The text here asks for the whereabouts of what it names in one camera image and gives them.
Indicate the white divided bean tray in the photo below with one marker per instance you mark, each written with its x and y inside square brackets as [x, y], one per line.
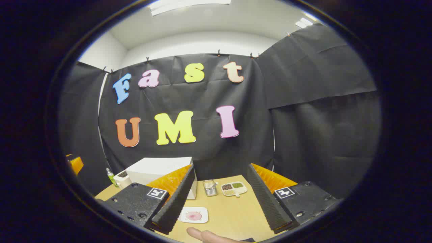
[234, 189]

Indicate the white toaster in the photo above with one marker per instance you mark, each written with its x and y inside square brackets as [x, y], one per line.
[121, 179]

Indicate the black backdrop cloth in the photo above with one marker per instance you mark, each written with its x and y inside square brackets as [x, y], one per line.
[303, 84]

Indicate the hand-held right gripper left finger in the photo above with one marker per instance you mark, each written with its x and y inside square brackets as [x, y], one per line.
[175, 202]

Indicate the ceiling light panel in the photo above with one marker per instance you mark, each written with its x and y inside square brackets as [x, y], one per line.
[182, 5]

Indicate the white microwave oven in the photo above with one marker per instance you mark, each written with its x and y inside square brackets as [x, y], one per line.
[158, 168]

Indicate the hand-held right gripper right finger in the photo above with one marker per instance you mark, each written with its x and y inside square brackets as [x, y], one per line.
[266, 202]

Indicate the pink round food slice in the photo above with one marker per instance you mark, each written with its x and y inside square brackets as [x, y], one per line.
[194, 216]

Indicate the white square plate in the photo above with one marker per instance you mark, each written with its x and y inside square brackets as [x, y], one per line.
[185, 217]

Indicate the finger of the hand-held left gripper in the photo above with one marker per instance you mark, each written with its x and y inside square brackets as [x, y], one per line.
[76, 164]

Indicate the metal mesh container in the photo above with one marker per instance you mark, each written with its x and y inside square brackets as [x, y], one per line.
[210, 188]

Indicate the green drink bottle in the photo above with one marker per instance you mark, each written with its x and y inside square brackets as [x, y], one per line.
[110, 175]

